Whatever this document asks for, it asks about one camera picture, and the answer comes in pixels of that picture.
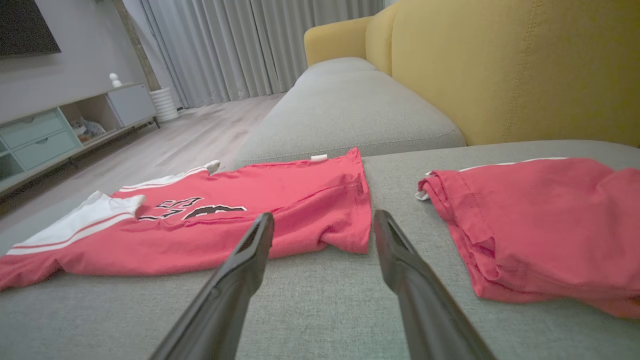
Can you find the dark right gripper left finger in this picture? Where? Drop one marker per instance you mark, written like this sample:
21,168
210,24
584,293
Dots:
220,310

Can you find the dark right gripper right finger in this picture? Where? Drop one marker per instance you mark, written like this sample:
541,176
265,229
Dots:
420,310

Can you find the red shorts with white trim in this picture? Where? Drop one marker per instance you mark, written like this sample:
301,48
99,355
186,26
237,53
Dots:
545,225

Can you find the yellow and grey sofa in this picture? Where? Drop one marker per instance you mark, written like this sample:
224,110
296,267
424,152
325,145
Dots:
325,310

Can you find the red jersey with white trim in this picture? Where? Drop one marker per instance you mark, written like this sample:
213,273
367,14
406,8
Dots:
300,210

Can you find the small grey sofa seat cushion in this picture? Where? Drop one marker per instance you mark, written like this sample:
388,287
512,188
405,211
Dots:
345,115

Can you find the white ribbed cylinder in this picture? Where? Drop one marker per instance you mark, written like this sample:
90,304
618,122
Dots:
165,105

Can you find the grey soft toy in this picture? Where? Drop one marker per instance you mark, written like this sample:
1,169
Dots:
87,129

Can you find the pale green TV cabinet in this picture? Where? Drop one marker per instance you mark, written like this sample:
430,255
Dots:
40,140

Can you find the small white figurine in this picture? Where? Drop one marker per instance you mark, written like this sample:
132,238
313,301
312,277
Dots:
115,80

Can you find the yellow sofa backrest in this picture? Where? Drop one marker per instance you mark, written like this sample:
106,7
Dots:
500,65

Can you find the grey pleated curtain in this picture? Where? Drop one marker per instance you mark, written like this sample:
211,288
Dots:
240,45

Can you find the black television screen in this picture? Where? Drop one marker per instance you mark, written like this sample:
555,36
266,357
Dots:
25,25

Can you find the brown wooden post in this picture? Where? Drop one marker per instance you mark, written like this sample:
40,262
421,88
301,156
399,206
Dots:
136,45

